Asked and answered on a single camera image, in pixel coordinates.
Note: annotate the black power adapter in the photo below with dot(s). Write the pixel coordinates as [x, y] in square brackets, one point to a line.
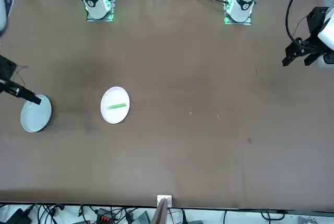
[18, 216]

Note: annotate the white table edge bracket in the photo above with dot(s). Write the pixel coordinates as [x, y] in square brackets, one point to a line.
[168, 198]

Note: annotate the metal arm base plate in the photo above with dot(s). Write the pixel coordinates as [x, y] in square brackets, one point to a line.
[248, 20]
[111, 16]

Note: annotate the red and black connector block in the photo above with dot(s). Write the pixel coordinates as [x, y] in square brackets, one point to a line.
[104, 218]

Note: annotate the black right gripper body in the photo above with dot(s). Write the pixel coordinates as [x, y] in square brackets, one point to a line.
[6, 68]

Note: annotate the blue plate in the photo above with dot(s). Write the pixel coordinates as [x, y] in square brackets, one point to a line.
[35, 117]

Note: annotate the grey power adapter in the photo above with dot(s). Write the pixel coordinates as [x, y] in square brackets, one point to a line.
[143, 218]

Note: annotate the green marker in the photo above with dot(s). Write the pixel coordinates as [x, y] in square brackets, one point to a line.
[117, 106]

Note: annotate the white plate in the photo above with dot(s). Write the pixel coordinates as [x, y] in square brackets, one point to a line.
[114, 117]

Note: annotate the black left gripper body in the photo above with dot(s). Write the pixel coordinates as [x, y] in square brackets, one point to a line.
[317, 20]

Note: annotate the grey upright post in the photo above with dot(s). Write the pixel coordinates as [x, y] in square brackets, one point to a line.
[160, 213]

